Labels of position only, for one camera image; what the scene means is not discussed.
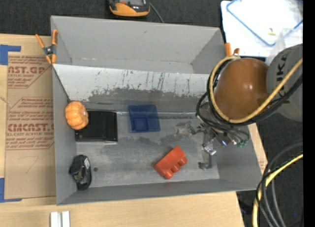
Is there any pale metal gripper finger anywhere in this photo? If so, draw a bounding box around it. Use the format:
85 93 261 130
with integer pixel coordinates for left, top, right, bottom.
175 121 198 136
198 144 218 171

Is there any red toy building block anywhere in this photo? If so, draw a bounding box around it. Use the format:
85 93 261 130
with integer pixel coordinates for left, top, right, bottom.
154 145 189 180

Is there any blue square container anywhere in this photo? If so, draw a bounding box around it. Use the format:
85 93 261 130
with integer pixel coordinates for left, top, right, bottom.
127 104 161 133

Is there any grey metal bin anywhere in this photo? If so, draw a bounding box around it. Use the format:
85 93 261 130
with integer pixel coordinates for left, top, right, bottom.
50 15 263 206

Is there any black flat box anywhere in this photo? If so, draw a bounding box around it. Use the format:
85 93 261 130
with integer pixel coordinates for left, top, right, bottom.
74 110 119 143

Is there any orange toy pumpkin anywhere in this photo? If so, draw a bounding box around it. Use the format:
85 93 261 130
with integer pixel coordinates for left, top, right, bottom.
64 101 89 130

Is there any black oval gadget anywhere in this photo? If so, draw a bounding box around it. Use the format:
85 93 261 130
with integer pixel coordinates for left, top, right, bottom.
68 154 93 191

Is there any brown cardboard board red print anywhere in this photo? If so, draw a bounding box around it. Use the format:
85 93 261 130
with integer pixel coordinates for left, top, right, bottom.
0 33 58 203

